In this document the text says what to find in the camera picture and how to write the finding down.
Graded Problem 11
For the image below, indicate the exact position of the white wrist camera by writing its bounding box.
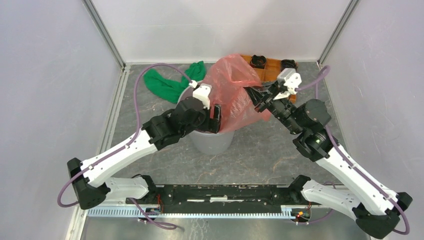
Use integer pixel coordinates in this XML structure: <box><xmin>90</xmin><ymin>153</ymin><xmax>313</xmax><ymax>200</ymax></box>
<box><xmin>188</xmin><ymin>80</ymin><xmax>212</xmax><ymax>110</ymax></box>
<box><xmin>273</xmin><ymin>68</ymin><xmax>302</xmax><ymax>100</ymax></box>

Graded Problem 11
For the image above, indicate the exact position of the right aluminium frame post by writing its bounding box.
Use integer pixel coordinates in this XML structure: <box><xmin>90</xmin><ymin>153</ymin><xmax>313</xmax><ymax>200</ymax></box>
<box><xmin>317</xmin><ymin>0</ymin><xmax>361</xmax><ymax>66</ymax></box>

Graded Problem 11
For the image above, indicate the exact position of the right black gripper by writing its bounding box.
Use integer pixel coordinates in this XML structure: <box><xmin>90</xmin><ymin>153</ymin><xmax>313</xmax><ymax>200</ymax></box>
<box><xmin>240</xmin><ymin>78</ymin><xmax>302</xmax><ymax>134</ymax></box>

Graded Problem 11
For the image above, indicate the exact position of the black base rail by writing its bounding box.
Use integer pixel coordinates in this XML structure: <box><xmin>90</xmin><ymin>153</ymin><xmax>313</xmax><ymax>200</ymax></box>
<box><xmin>87</xmin><ymin>184</ymin><xmax>320</xmax><ymax>220</ymax></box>

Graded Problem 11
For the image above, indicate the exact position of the grey plastic trash bin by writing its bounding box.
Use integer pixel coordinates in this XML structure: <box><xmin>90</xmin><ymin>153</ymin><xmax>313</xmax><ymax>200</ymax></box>
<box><xmin>177</xmin><ymin>80</ymin><xmax>236</xmax><ymax>156</ymax></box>

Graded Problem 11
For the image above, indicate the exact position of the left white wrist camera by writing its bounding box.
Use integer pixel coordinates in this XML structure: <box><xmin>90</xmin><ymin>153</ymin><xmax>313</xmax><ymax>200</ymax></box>
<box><xmin>188</xmin><ymin>80</ymin><xmax>212</xmax><ymax>110</ymax></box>

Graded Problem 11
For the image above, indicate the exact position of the red plastic trash bag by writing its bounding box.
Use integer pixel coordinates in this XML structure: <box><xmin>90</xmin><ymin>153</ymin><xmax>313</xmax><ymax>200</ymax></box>
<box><xmin>202</xmin><ymin>54</ymin><xmax>272</xmax><ymax>133</ymax></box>

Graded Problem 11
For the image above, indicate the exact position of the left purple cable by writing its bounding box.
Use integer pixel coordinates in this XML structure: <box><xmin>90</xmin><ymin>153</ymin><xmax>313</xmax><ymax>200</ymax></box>
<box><xmin>56</xmin><ymin>62</ymin><xmax>195</xmax><ymax>209</ymax></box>

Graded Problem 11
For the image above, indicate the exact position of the orange wooden compartment tray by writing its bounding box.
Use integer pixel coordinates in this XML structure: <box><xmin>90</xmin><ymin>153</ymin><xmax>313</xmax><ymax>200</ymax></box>
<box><xmin>240</xmin><ymin>54</ymin><xmax>281</xmax><ymax>85</ymax></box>

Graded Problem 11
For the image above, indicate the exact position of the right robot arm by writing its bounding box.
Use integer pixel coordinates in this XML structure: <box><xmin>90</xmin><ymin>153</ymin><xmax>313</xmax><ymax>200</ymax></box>
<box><xmin>245</xmin><ymin>83</ymin><xmax>413</xmax><ymax>239</ymax></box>

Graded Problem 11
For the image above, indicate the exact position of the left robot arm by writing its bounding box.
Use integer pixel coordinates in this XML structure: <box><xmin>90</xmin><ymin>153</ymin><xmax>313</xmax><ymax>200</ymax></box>
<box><xmin>67</xmin><ymin>97</ymin><xmax>221</xmax><ymax>210</ymax></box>

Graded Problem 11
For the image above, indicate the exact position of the aluminium frame post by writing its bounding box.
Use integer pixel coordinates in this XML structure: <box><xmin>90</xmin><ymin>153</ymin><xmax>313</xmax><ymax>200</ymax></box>
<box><xmin>317</xmin><ymin>0</ymin><xmax>361</xmax><ymax>66</ymax></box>
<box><xmin>82</xmin><ymin>0</ymin><xmax>126</xmax><ymax>69</ymax></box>

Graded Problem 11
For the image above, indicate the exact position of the red black rolled belt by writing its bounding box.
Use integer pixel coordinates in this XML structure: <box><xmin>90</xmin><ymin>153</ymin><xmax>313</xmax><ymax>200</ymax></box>
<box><xmin>249</xmin><ymin>54</ymin><xmax>267</xmax><ymax>69</ymax></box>

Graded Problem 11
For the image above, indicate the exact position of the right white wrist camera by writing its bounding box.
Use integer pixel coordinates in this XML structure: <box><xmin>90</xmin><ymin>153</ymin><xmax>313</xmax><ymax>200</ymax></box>
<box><xmin>273</xmin><ymin>68</ymin><xmax>302</xmax><ymax>100</ymax></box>

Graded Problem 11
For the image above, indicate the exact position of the left aluminium frame post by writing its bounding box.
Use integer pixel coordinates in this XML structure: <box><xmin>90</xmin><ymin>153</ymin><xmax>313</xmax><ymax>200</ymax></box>
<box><xmin>82</xmin><ymin>0</ymin><xmax>126</xmax><ymax>69</ymax></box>

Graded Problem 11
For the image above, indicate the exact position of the green cloth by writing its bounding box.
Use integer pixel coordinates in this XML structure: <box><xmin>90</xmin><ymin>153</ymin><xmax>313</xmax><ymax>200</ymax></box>
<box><xmin>142</xmin><ymin>61</ymin><xmax>207</xmax><ymax>104</ymax></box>

